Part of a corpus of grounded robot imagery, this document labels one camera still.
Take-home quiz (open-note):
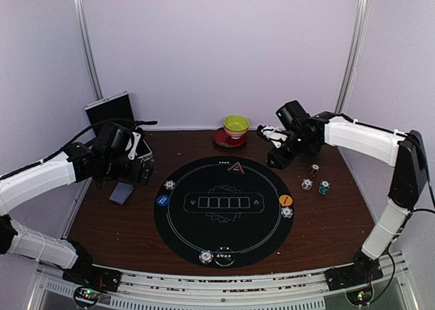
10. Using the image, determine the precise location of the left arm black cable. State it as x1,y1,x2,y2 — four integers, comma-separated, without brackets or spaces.
0,119,158,182

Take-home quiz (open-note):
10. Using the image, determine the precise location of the aluminium corner post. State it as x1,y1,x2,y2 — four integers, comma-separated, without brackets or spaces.
334,0,370,114
73,0,103,100

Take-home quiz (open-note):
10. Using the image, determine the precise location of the left aluminium corner post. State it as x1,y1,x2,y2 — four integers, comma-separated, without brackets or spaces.
73,0,103,100

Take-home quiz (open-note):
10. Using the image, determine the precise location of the green striped bowl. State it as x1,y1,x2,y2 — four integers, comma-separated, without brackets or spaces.
223,115,250,139

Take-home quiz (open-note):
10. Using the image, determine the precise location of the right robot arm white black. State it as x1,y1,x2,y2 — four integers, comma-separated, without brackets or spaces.
257,101,432,284

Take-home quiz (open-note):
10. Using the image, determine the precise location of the white blue chip stack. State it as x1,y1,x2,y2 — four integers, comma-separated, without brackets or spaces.
301,178,313,191

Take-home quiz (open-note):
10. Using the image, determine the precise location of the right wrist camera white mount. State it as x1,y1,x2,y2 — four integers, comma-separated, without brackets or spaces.
256,125,289,149

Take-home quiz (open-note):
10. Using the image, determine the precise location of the green chip stack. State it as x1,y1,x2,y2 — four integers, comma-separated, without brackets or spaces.
318,179,331,195

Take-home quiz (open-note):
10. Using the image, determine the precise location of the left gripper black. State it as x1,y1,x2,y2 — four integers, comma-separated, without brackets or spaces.
101,154,153,185

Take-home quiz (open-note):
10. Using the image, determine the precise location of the aluminium poker case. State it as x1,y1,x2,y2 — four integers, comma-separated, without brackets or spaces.
84,92,157,162

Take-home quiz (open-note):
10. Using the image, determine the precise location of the red plate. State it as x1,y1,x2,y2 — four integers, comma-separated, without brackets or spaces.
212,127,247,148

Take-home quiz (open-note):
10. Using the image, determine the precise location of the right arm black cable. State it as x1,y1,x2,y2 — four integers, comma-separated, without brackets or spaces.
383,133,435,300

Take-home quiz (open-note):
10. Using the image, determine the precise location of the red black triangle dealer marker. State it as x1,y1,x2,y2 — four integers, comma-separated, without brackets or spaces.
227,162,245,175

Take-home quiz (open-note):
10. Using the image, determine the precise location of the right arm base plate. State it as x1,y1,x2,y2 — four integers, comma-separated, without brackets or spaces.
324,264,383,291

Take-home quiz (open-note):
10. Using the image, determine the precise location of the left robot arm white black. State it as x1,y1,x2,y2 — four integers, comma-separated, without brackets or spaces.
1,118,154,287

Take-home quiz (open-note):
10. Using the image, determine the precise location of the blue round blind button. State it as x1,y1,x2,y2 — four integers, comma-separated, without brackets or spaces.
156,195,171,207

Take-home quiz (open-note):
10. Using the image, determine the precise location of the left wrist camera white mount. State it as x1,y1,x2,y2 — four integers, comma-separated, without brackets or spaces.
125,132,141,160

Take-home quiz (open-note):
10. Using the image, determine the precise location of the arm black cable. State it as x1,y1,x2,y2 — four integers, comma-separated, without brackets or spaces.
383,133,435,300
0,119,158,182

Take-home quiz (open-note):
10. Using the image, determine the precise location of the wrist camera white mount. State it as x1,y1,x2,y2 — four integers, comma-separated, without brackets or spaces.
256,125,289,149
125,132,141,160

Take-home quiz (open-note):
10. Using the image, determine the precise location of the aluminium front rail frame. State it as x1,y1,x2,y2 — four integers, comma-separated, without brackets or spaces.
24,252,420,309

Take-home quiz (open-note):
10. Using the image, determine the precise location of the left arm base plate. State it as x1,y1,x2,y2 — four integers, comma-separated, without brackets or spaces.
62,265,122,292

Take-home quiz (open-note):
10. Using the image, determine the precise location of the round black poker mat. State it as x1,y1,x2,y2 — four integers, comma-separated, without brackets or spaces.
154,156,295,269

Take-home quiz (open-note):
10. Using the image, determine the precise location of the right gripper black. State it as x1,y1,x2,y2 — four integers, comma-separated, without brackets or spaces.
268,131,315,170

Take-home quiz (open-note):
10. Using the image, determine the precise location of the orange round blind button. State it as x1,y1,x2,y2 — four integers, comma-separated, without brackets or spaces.
279,194,293,207

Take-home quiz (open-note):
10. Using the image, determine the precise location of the right aluminium corner post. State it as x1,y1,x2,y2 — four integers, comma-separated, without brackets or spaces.
334,0,370,114

